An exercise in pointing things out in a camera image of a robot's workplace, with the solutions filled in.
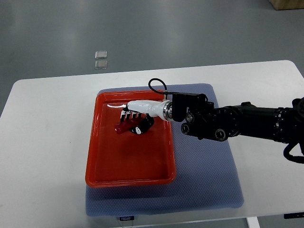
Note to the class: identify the blue-grey mesh mat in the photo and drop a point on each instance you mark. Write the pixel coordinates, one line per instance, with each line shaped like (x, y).
(206, 178)

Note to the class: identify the black table label tag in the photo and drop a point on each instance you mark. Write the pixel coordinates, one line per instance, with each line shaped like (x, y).
(127, 218)

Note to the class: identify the white table leg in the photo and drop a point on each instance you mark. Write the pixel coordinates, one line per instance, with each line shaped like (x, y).
(252, 222)

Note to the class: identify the red pepper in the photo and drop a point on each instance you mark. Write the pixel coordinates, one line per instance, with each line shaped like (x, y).
(126, 125)

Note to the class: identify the upper silver floor plate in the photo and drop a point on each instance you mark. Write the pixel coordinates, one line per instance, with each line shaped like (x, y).
(101, 54)

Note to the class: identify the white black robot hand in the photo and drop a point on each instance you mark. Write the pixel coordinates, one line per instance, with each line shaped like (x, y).
(142, 123)

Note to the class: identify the cardboard box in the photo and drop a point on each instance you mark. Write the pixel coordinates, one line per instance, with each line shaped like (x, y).
(287, 4)

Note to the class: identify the red plastic tray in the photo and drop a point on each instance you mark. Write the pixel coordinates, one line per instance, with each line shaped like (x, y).
(128, 159)

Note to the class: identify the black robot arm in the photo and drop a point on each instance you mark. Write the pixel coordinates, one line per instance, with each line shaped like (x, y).
(201, 119)

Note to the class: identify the black table control panel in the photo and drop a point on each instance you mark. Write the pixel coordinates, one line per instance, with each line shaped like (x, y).
(294, 215)

